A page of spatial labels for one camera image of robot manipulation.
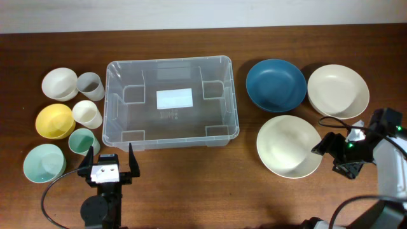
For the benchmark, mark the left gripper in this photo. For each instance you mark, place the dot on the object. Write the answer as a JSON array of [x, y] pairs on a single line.
[[126, 177]]

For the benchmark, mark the grey plastic cup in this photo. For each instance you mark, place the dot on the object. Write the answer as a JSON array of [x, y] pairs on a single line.
[[90, 85]]

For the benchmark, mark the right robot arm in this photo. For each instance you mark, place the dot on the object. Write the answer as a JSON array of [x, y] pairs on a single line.
[[383, 143]]

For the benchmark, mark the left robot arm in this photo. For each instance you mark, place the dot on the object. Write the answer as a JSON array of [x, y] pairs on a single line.
[[103, 210]]

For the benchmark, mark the mint green plastic cup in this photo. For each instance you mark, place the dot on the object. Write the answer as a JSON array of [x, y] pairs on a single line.
[[80, 141]]

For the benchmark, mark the cream plate front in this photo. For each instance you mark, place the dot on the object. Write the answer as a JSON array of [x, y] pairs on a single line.
[[284, 145]]

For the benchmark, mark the white label in container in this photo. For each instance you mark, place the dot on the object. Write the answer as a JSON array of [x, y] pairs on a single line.
[[173, 99]]

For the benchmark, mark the mint green small bowl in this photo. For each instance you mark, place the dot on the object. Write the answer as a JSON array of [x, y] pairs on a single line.
[[44, 163]]

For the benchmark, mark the beige plate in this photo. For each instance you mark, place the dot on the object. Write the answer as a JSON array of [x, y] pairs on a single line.
[[338, 91]]

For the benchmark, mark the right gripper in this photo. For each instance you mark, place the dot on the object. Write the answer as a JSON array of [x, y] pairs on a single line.
[[331, 143]]

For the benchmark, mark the clear plastic storage container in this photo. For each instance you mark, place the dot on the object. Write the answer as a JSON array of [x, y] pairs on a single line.
[[131, 114]]

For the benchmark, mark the cream plastic cup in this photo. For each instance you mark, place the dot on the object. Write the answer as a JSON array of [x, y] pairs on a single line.
[[87, 114]]

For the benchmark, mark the yellow small bowl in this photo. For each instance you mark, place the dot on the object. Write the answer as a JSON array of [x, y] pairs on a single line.
[[55, 122]]

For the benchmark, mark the white small bowl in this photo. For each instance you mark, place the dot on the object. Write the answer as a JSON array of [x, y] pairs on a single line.
[[60, 84]]

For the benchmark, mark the dark blue plate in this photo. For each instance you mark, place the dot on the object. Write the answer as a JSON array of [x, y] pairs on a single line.
[[276, 85]]

